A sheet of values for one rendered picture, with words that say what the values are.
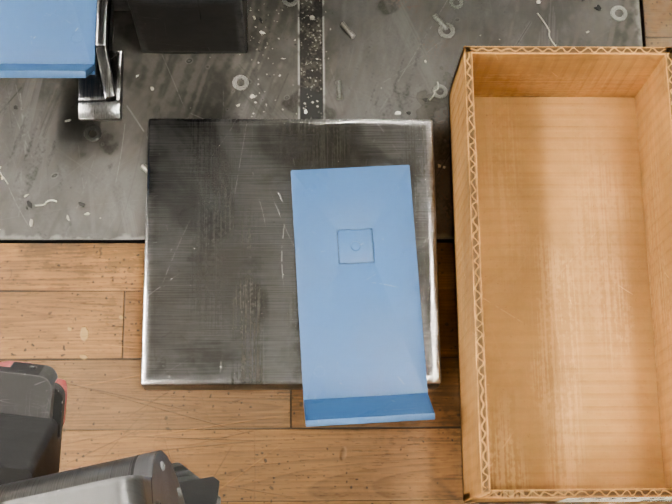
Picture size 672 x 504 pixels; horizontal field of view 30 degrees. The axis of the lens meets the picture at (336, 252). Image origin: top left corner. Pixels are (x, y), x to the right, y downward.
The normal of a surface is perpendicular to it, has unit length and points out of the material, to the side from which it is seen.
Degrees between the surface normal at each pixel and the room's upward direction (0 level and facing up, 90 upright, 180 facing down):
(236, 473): 0
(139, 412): 0
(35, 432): 61
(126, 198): 0
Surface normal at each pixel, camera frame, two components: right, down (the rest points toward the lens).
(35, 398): 0.02, 0.25
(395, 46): 0.04, -0.25
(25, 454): 0.12, -0.96
